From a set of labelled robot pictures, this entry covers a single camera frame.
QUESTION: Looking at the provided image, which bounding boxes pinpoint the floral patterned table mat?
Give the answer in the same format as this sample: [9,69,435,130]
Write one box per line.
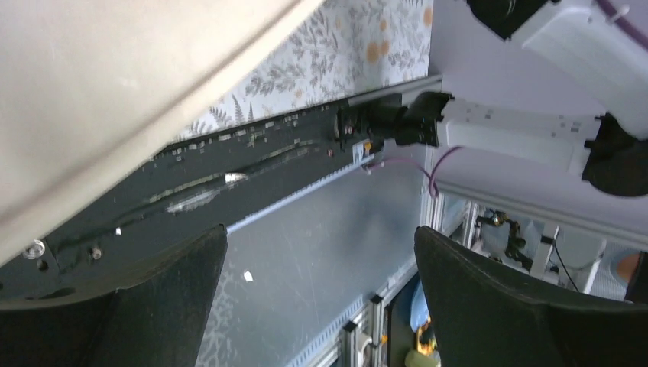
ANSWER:
[177,0,433,140]

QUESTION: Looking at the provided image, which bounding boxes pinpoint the cream perforated large basket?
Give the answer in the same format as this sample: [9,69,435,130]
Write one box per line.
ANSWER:
[1,1,318,262]

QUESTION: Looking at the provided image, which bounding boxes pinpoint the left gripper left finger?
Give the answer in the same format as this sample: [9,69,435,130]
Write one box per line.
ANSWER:
[1,225,228,366]

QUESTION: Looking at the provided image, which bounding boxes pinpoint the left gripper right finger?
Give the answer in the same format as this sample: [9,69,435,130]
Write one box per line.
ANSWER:
[414,226,647,366]

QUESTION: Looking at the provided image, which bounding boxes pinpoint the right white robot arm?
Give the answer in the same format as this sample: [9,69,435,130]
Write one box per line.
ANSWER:
[365,1,647,197]

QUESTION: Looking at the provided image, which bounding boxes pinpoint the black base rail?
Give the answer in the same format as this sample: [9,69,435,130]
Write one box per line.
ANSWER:
[1,94,401,310]

